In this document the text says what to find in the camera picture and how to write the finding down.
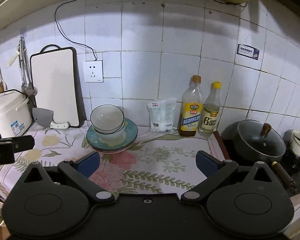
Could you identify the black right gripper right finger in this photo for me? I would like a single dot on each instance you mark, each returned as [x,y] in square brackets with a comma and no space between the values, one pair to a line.
[217,172]

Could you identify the white wall socket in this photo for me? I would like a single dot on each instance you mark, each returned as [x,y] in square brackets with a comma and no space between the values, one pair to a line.
[93,71]

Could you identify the floral tablecloth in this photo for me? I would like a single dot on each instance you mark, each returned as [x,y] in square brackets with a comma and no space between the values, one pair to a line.
[155,163]

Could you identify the hanging metal ladle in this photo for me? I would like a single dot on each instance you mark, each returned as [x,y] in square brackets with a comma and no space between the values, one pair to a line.
[26,79]

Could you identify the white plate with sun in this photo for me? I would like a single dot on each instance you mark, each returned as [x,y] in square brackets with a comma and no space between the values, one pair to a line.
[112,152]

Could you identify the white salt bag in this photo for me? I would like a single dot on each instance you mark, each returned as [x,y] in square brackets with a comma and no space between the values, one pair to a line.
[161,114]

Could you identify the white cutting board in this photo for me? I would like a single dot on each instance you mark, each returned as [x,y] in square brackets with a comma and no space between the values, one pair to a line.
[55,76]

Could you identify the white rice cooker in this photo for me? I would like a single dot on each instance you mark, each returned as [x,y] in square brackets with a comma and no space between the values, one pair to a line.
[15,117]

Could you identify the cooking wine bottle yellow label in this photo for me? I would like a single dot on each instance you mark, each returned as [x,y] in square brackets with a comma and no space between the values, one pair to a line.
[191,108]

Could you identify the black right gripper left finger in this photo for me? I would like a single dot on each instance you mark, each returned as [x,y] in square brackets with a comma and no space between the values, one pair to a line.
[77,174]

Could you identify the blue wall sticker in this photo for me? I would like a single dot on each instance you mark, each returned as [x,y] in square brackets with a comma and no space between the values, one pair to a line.
[248,51]

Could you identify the black wok with lid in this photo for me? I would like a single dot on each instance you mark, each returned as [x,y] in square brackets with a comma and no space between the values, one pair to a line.
[249,141]

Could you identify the kitchen cleaver white handle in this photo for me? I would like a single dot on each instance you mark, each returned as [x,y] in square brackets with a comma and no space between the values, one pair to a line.
[44,118]

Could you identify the teal egg pattern plate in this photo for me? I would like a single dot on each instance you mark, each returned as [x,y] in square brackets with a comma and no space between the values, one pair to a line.
[109,143]

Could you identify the black gas stove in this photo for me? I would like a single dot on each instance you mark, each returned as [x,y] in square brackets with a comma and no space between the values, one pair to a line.
[292,166]

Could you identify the white bowl black rim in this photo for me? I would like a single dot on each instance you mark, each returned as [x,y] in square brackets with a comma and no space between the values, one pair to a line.
[107,119]
[107,135]

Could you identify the white vinegar bottle yellow cap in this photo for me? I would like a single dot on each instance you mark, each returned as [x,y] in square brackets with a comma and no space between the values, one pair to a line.
[210,111]

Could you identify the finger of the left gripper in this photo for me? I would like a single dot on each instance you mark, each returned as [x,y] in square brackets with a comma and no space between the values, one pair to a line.
[23,143]

